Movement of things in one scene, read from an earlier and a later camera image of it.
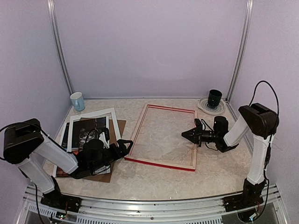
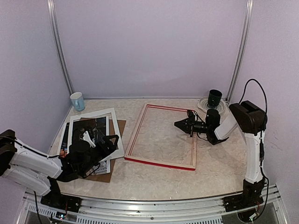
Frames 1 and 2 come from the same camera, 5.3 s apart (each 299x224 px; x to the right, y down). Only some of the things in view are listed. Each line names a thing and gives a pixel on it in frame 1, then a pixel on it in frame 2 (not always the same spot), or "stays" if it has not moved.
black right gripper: x=197 y=135 → x=184 y=123
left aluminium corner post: x=51 y=5 stays
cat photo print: x=85 y=129 stays
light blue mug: x=78 y=101 stays
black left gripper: x=118 y=155 → x=111 y=148
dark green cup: x=214 y=96 stays
